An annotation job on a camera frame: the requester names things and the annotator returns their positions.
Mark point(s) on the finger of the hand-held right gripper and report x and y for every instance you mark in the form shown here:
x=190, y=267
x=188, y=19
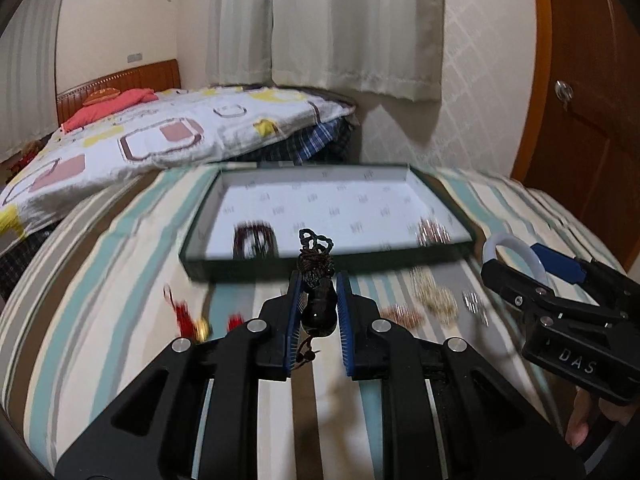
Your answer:
x=505, y=280
x=555, y=262

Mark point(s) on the red pillow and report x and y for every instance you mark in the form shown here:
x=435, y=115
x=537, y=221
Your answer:
x=115, y=102

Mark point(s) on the white striped curtain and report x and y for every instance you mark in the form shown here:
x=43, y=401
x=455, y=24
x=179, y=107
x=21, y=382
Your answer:
x=30, y=60

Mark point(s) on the dark green jewelry box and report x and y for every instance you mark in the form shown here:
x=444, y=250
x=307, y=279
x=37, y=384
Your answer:
x=325, y=205

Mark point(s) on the white jade bangle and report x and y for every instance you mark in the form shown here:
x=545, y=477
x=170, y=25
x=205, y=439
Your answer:
x=525, y=250

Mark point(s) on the wooden door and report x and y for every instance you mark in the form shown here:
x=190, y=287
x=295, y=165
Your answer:
x=590, y=60

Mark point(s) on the brown plush toy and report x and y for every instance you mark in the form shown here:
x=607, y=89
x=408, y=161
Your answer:
x=25, y=154

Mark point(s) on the person's right hand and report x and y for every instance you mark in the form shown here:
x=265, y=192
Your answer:
x=580, y=420

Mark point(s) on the wooden headboard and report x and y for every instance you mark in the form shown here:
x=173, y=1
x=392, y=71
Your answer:
x=150, y=75

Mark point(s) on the bed with patterned sheet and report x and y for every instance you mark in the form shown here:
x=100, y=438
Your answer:
x=175, y=125

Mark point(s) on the cream curtain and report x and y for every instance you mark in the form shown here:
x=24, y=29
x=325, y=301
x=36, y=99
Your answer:
x=350, y=20

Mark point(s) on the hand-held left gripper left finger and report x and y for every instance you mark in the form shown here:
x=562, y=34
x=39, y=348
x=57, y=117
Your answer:
x=295, y=320

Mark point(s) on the orange cushion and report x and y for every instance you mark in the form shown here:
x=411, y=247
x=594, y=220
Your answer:
x=100, y=95

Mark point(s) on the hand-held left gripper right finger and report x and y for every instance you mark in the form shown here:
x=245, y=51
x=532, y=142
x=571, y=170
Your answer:
x=344, y=320

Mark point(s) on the red tassel charm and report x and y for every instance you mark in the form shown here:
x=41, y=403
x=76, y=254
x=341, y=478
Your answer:
x=187, y=319

